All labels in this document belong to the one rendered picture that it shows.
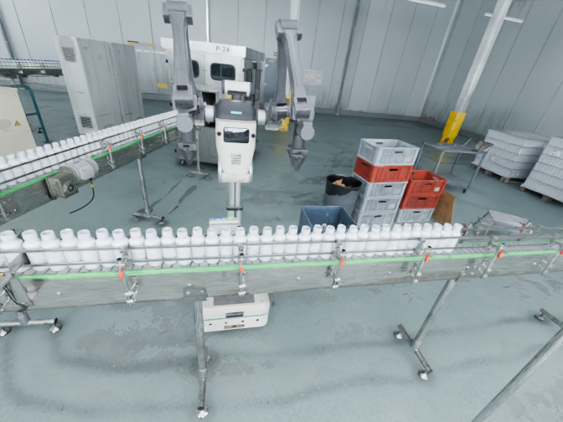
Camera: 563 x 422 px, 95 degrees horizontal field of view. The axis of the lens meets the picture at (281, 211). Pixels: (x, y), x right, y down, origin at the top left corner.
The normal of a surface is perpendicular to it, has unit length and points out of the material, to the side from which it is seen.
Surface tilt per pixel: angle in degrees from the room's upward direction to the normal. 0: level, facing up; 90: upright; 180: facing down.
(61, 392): 0
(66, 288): 90
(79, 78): 90
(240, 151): 90
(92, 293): 90
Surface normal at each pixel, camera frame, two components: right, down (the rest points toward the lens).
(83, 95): -0.13, 0.47
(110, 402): 0.11, -0.87
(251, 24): 0.19, 0.50
